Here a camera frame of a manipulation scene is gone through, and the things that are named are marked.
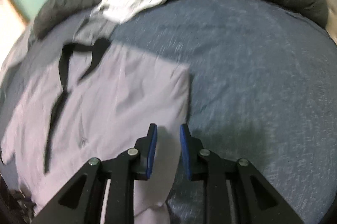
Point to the grey jacket with black trim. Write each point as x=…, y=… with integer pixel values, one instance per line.
x=118, y=97

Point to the grey pants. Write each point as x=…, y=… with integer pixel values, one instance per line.
x=97, y=26

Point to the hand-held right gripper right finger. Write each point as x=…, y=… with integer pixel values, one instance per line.
x=185, y=155

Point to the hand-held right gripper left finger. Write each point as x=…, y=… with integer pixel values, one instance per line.
x=152, y=152

